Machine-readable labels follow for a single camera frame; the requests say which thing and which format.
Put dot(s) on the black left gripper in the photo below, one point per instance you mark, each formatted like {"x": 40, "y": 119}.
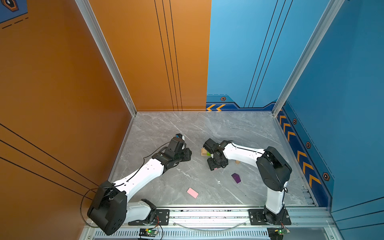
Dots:
{"x": 187, "y": 154}

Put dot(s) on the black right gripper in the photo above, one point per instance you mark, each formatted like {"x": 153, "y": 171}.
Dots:
{"x": 211, "y": 166}

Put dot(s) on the long natural wood block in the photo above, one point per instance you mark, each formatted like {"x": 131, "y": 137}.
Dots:
{"x": 203, "y": 152}

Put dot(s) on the pink block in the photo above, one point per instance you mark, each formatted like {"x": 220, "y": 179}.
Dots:
{"x": 192, "y": 193}

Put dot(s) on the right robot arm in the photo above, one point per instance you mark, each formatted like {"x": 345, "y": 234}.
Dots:
{"x": 273, "y": 168}

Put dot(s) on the purple house-shaped block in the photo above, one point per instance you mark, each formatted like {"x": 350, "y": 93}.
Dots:
{"x": 236, "y": 178}

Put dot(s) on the left green circuit board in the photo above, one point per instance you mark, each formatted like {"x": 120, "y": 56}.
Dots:
{"x": 148, "y": 233}

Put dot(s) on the green circuit board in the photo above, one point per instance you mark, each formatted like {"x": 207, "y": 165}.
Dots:
{"x": 277, "y": 234}
{"x": 148, "y": 233}

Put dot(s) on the right green circuit board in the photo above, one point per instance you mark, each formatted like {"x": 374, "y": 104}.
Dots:
{"x": 277, "y": 234}

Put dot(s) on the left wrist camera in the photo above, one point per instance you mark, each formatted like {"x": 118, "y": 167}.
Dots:
{"x": 175, "y": 146}

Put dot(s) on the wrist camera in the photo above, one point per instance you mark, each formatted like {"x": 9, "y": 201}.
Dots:
{"x": 175, "y": 146}
{"x": 212, "y": 147}

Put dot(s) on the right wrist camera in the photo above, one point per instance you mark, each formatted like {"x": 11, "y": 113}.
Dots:
{"x": 212, "y": 147}

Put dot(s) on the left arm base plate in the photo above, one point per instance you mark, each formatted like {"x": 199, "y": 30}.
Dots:
{"x": 161, "y": 216}

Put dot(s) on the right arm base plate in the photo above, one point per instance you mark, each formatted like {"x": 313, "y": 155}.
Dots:
{"x": 263, "y": 217}

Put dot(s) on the aluminium front rail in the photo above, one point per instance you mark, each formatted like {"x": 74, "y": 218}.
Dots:
{"x": 227, "y": 223}

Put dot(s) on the aluminium corner post left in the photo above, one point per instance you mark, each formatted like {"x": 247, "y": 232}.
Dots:
{"x": 101, "y": 42}

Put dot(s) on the aluminium corner post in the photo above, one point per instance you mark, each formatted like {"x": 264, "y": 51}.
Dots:
{"x": 318, "y": 34}
{"x": 101, "y": 42}

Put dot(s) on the aluminium corner post right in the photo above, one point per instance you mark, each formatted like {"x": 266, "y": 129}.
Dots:
{"x": 318, "y": 34}

